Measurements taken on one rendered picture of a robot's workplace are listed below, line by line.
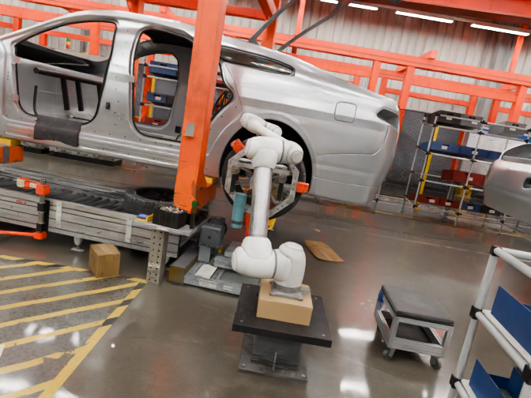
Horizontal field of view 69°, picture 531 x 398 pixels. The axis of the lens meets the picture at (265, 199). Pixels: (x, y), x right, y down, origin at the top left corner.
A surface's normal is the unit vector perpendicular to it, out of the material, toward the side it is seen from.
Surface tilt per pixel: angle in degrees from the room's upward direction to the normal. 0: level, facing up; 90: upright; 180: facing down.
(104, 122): 91
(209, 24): 90
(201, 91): 90
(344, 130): 90
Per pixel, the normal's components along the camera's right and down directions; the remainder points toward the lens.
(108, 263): 0.60, 0.26
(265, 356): -0.04, 0.19
